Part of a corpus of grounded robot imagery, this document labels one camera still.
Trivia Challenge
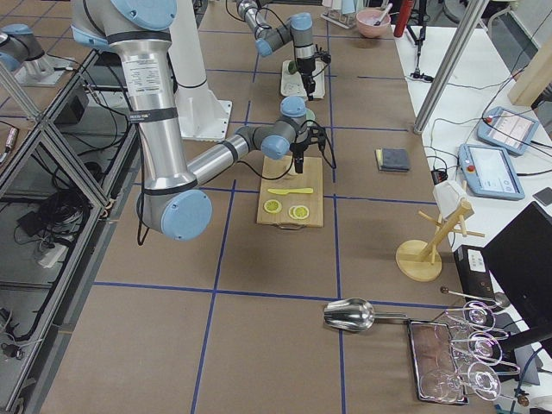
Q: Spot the pink bowl with ice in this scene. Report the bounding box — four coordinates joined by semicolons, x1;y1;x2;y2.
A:
355;9;391;38

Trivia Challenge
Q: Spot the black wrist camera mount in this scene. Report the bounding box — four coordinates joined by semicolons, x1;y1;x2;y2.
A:
315;45;331;66
306;125;327;153

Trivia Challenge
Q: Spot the black box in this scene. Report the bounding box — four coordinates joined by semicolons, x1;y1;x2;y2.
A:
454;245;495;304

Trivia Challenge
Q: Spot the green ceramic bowl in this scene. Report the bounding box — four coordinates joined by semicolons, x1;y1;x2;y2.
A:
299;108;316;122

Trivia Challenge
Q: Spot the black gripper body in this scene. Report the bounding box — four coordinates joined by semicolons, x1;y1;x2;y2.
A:
298;56;316;82
291;139;308;160

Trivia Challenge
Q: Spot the wooden mug tree stand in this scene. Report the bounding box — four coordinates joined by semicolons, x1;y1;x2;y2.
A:
395;198;485;282

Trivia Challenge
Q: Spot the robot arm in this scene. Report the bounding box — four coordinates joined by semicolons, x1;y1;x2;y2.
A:
72;1;307;241
236;1;317;94

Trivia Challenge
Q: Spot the yellow plastic knife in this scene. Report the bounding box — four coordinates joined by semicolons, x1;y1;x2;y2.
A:
267;187;314;196

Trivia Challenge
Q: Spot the blue teach pendant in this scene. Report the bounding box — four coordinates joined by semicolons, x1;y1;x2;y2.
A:
477;106;540;156
458;144;525;201

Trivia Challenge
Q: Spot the green avocado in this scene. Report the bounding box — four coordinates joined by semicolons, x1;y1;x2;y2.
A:
287;61;298;74

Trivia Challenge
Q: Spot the wine glass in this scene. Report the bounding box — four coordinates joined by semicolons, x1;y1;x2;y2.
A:
450;331;503;367
442;300;509;340
417;361;521;405

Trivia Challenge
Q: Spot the wooden cutting board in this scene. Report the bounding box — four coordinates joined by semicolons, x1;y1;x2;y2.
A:
256;156;323;229

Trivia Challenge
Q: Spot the metal scoop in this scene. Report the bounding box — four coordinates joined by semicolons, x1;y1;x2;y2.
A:
323;298;408;332

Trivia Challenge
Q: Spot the black tripod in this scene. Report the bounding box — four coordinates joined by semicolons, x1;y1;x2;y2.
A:
406;0;434;83

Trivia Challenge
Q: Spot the grey folded cloth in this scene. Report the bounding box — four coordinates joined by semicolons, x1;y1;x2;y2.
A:
374;148;411;172

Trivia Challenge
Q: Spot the grey smartphone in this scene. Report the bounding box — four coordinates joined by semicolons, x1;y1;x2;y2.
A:
533;187;552;206

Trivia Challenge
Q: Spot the double lemon slice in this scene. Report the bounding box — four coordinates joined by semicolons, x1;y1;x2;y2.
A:
288;205;310;220

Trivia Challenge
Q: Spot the aluminium frame post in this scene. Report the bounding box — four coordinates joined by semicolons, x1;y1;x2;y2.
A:
413;0;489;135

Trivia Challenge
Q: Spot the blue teach pendant far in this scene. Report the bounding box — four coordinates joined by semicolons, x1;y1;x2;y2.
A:
477;106;540;156

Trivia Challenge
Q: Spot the blue teach pendant near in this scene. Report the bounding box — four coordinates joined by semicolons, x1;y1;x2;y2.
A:
458;144;525;201

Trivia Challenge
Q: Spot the black monitor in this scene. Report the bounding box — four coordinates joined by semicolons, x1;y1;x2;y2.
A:
482;202;551;336

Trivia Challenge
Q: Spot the white bear tray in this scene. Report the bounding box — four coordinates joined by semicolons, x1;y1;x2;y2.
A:
280;60;325;100

